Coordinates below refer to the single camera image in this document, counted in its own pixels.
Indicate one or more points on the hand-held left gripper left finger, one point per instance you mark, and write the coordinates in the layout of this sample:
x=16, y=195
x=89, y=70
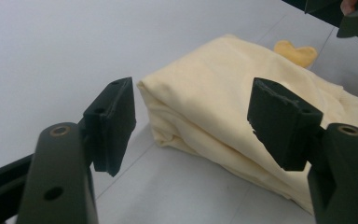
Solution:
x=112, y=130

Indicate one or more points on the cream baby pants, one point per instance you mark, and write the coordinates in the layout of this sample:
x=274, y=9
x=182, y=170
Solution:
x=230, y=102

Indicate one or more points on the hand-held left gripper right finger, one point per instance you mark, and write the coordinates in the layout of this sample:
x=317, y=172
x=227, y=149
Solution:
x=282, y=127

